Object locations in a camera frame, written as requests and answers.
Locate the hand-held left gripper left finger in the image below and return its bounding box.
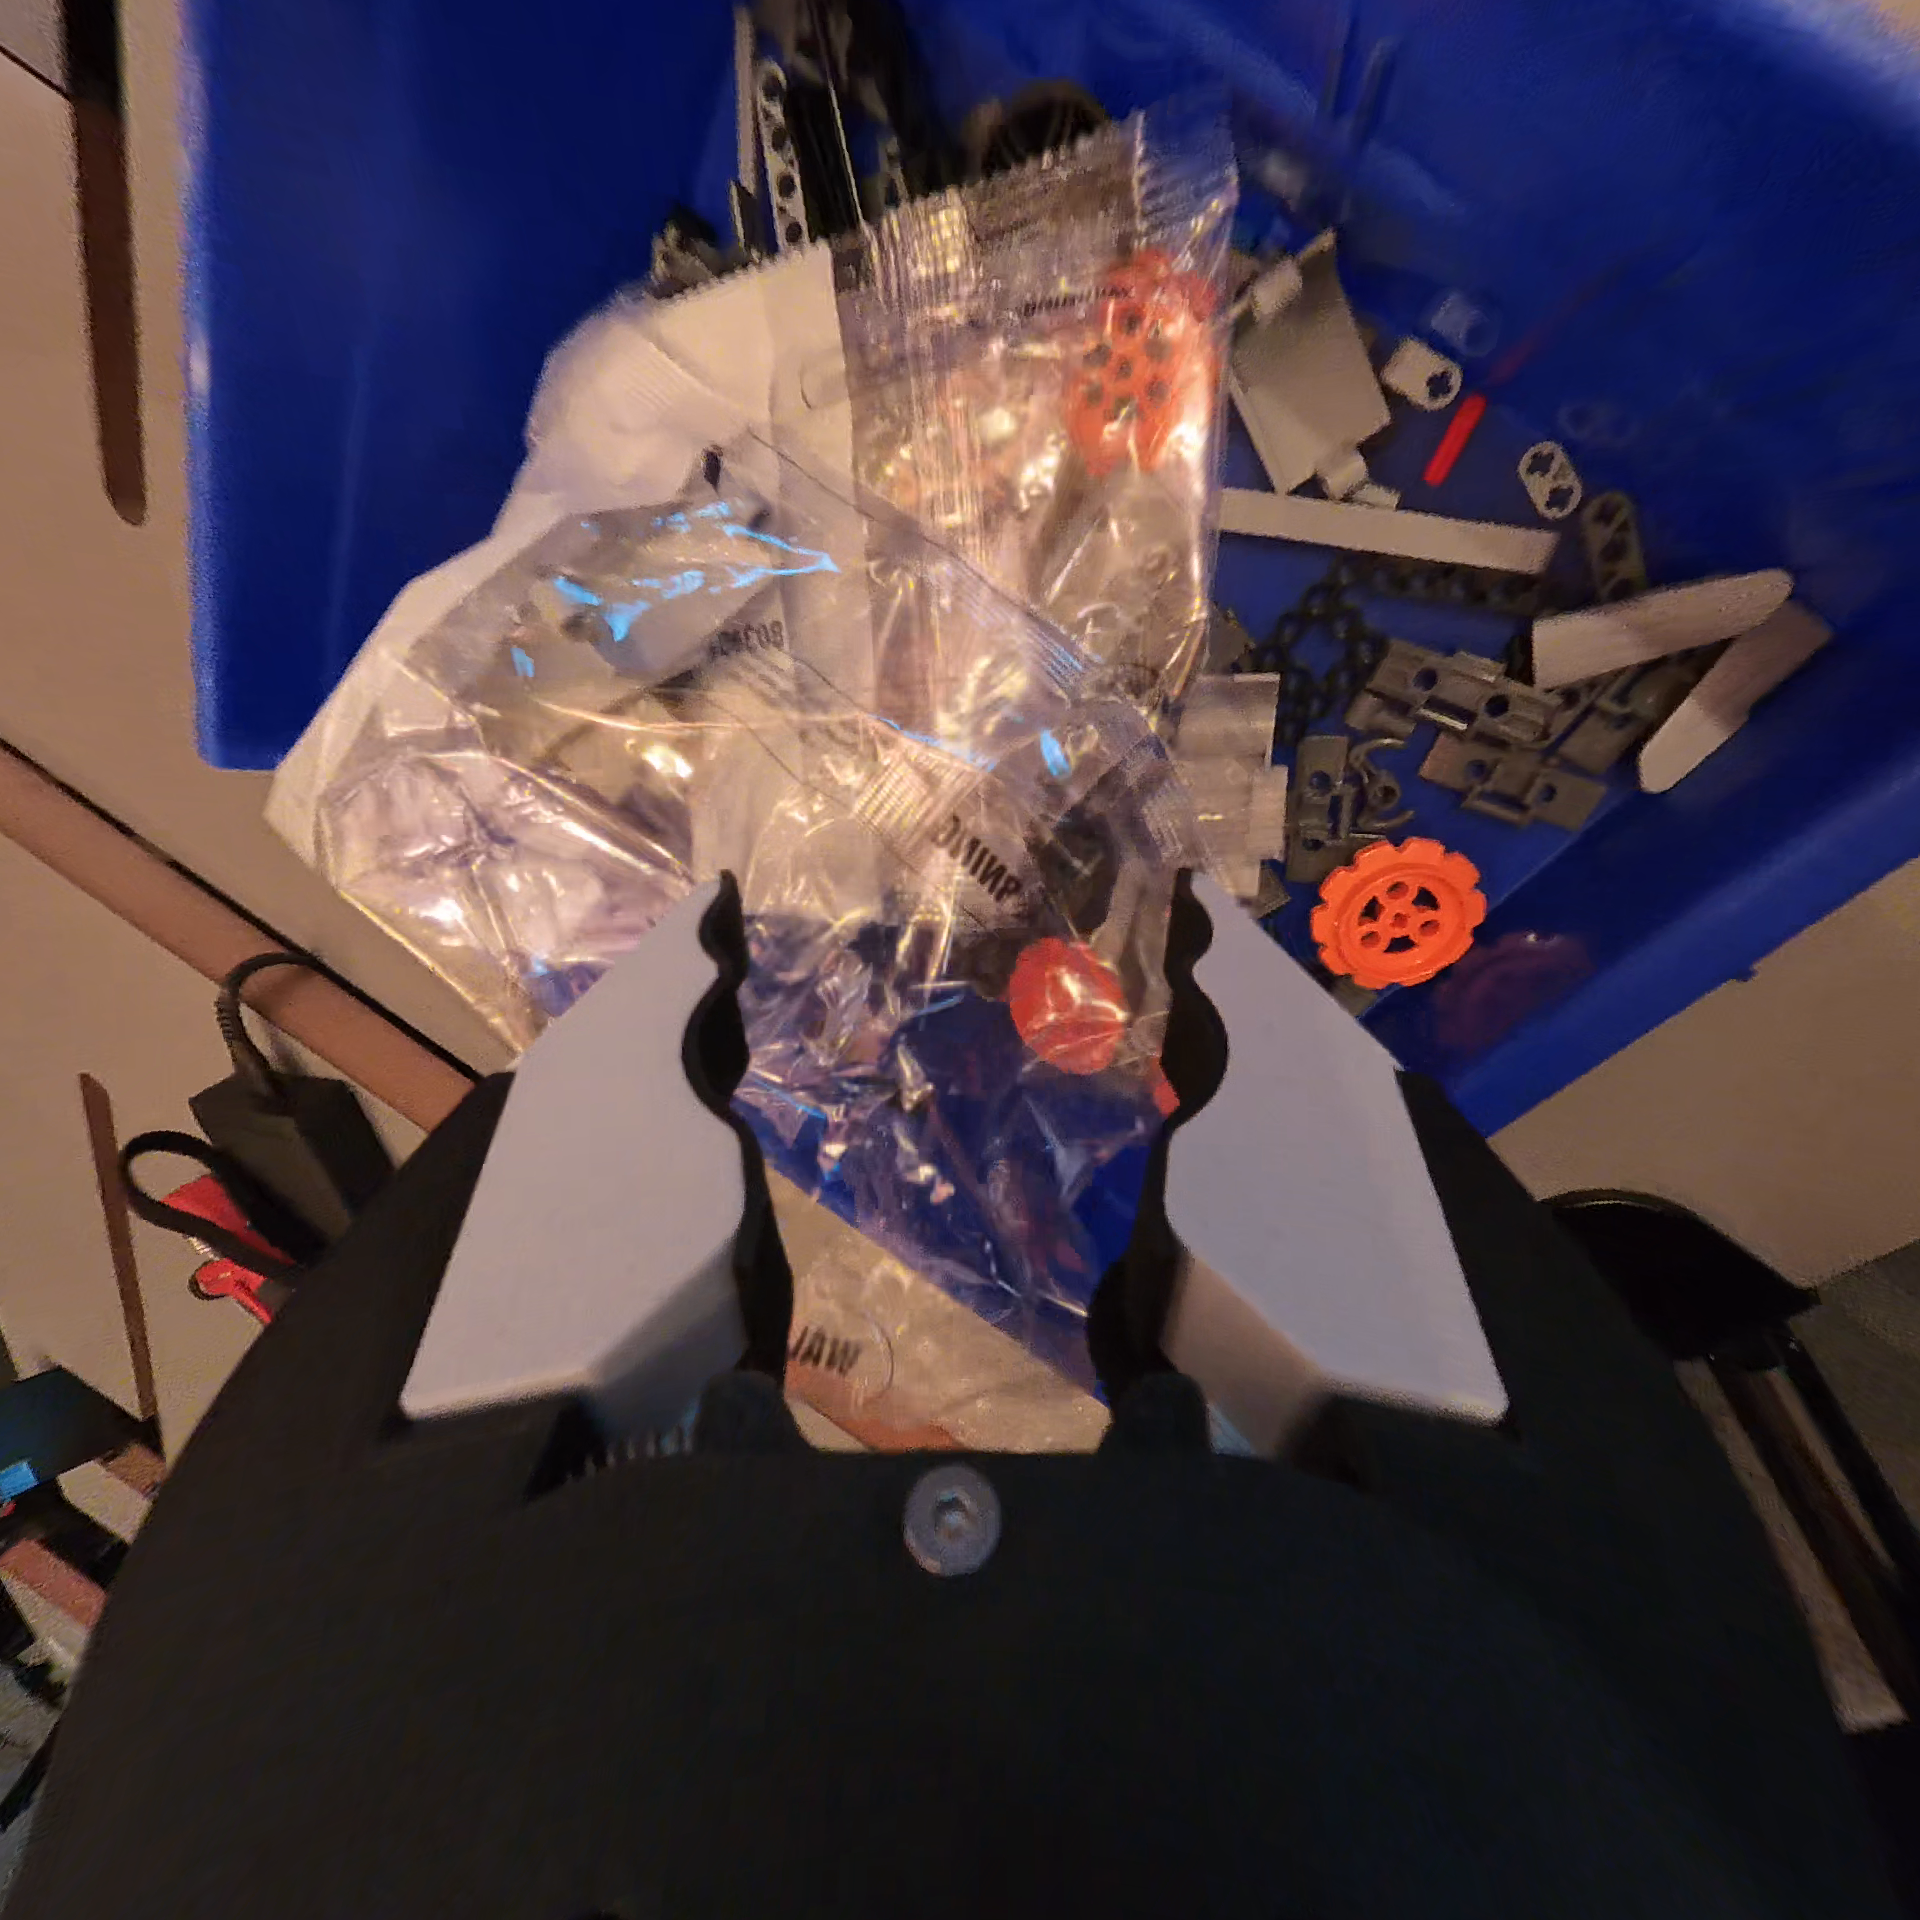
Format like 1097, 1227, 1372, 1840
401, 871, 798, 1419

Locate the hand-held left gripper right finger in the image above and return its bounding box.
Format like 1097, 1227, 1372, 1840
1083, 865, 1509, 1456

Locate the clear plastic bag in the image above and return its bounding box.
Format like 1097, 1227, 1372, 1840
703, 428, 1202, 1449

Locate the blue plastic bin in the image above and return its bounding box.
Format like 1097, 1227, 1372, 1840
181, 0, 1920, 1142

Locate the orange gear wheel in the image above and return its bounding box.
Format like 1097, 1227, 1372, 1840
1066, 247, 1215, 473
1310, 838, 1490, 989

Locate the orange round knob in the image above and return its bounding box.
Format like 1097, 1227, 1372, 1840
1009, 941, 1129, 1073

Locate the black power adapter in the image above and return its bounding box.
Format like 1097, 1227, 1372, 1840
187, 951, 393, 1247

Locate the clear bag with grey parts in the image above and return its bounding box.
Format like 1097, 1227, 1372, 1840
322, 502, 886, 1052

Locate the pile of grey building pieces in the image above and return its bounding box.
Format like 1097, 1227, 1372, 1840
1201, 561, 1727, 903

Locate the blue and black device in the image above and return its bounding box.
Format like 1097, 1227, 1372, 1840
0, 1372, 109, 1501

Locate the light grey blade panel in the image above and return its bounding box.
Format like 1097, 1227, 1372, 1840
1530, 566, 1795, 687
1634, 604, 1835, 793

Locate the long light grey beam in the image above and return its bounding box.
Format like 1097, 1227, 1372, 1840
1219, 486, 1561, 575

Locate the clear bag with orange gear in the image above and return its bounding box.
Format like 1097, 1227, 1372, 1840
833, 111, 1239, 751

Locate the grey flat panel piece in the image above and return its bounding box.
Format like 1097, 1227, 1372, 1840
1229, 230, 1397, 504

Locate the red and black strap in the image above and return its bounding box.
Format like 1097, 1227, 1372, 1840
119, 1131, 308, 1321

